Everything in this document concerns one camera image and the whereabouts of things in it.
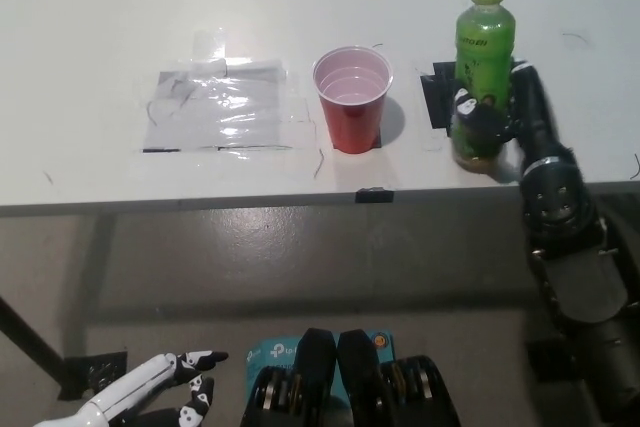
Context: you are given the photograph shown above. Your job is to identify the teal router box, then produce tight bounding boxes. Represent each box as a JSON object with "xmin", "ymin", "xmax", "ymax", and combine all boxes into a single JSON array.
[{"xmin": 244, "ymin": 330, "xmax": 401, "ymax": 411}]

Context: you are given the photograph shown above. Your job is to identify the black tape square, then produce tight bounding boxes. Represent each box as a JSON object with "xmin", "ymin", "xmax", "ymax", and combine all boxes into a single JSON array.
[{"xmin": 418, "ymin": 60, "xmax": 459, "ymax": 136}]

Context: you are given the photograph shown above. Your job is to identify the black metal table leg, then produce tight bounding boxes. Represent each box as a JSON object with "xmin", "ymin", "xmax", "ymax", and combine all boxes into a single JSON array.
[{"xmin": 0, "ymin": 294, "xmax": 69, "ymax": 384}]

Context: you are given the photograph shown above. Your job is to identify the green tea bottle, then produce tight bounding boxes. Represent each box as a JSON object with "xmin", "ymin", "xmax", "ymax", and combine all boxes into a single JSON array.
[{"xmin": 448, "ymin": 0, "xmax": 518, "ymax": 174}]

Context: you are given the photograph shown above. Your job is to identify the black robot body blocks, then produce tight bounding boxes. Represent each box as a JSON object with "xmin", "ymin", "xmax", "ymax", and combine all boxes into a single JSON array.
[{"xmin": 239, "ymin": 327, "xmax": 462, "ymax": 427}]

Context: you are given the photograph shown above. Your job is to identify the red plastic cup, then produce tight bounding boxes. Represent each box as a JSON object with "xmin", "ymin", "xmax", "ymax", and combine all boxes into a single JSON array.
[{"xmin": 311, "ymin": 46, "xmax": 394, "ymax": 154}]

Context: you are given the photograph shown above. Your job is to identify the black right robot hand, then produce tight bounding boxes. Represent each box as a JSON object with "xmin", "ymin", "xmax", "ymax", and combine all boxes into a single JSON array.
[{"xmin": 451, "ymin": 59, "xmax": 581, "ymax": 176}]

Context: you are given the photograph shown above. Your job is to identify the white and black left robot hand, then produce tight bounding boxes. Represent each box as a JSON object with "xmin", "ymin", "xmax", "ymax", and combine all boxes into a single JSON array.
[{"xmin": 35, "ymin": 348, "xmax": 231, "ymax": 427}]

